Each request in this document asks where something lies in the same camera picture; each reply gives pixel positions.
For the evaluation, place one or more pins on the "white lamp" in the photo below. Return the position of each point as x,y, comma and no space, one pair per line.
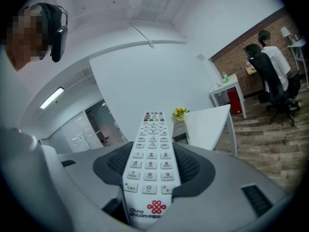
285,31

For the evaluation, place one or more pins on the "white ceiling conduit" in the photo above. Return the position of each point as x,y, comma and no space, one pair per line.
142,36

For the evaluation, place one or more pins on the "white high table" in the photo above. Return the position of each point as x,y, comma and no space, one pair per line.
298,47

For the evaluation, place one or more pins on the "dark glass door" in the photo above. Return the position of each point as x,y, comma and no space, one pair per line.
106,122

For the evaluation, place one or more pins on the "black head-worn camera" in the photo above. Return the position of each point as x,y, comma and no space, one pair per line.
58,42

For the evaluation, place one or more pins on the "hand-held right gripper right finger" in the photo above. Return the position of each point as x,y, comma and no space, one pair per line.
222,182

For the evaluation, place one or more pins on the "person's white shirt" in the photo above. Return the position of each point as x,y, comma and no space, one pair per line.
12,93

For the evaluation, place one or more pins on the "red box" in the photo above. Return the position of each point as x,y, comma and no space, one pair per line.
234,101

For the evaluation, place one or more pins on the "white remote control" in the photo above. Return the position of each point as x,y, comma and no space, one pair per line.
150,153

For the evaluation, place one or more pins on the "person's head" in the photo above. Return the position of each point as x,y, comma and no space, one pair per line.
24,37

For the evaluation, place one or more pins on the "grey plastic holder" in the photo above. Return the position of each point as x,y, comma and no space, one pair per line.
180,132

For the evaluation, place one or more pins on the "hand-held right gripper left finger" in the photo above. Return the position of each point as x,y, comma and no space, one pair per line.
84,168

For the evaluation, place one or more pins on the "long ceiling light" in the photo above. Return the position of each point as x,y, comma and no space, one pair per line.
51,98

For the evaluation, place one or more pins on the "black office chair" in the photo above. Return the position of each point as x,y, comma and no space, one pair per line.
268,76

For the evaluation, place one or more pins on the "green bottle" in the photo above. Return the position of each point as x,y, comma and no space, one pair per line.
225,76

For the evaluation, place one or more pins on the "wooden desk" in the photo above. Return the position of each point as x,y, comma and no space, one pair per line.
251,70

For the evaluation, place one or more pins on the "white wall switch plate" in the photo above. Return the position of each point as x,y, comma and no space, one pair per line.
200,57

